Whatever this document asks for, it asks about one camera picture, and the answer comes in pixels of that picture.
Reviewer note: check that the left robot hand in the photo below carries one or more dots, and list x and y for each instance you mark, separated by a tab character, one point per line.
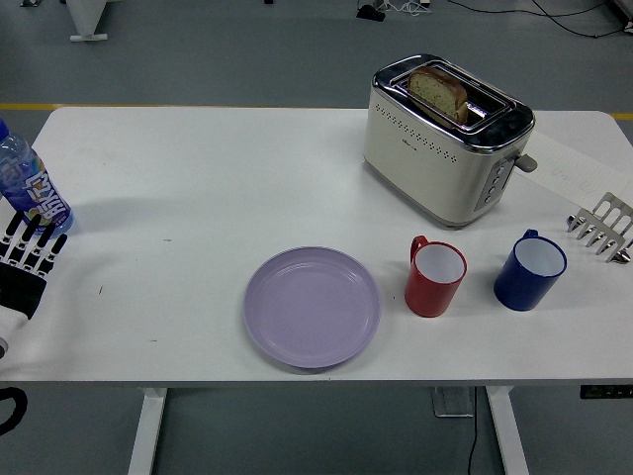
20	287

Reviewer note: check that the purple plate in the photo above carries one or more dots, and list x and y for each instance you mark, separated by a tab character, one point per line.
311	309

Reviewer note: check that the blue drink bottle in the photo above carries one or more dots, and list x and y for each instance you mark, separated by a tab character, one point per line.
29	183

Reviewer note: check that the white stand base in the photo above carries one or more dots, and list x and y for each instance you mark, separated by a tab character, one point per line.
89	20

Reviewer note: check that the red mug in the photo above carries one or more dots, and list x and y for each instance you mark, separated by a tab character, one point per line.
427	294

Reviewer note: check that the cream toaster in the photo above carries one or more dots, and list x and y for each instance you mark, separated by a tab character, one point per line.
425	168

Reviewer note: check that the black device on floor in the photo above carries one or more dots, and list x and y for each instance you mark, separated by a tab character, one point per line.
371	12

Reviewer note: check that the bread slice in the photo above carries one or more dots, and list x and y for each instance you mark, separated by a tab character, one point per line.
437	91

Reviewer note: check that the blue mug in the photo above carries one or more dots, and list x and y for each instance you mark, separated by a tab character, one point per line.
519	287

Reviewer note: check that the white paper sheet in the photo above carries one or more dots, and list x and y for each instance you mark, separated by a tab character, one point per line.
578	168

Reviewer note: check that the metal toast rack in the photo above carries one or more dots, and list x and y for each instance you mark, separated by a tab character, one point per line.
605	232

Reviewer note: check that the black table control panel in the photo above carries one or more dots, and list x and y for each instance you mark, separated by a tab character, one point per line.
605	391

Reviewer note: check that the grey bracket under table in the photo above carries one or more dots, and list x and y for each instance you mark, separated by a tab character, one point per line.
452	401

